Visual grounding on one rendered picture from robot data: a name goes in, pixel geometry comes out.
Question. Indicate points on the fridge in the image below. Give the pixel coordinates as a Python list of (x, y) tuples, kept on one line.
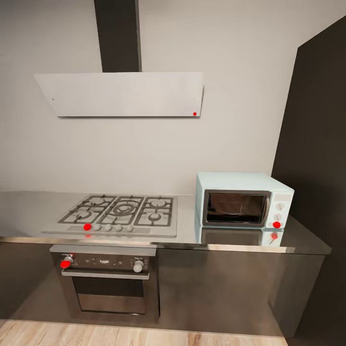
[(311, 159)]

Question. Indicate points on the oven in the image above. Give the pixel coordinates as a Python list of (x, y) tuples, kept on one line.
[(105, 283)]

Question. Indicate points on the burner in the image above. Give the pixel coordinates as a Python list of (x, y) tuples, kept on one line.
[(119, 214)]

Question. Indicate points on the range hood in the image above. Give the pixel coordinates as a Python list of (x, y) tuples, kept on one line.
[(122, 89)]

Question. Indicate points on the microwave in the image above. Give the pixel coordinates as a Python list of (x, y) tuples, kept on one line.
[(242, 199)]

